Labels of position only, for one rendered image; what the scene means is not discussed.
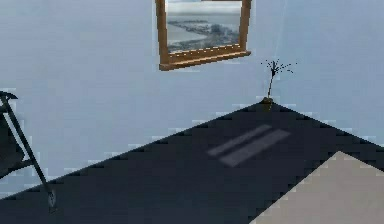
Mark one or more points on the wood framed landscape picture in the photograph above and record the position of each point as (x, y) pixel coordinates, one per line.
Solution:
(203, 30)

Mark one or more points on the thin dark potted plant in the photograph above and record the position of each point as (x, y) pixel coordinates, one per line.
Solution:
(272, 76)

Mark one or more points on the beige floor rug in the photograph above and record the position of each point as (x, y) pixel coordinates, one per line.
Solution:
(333, 193)

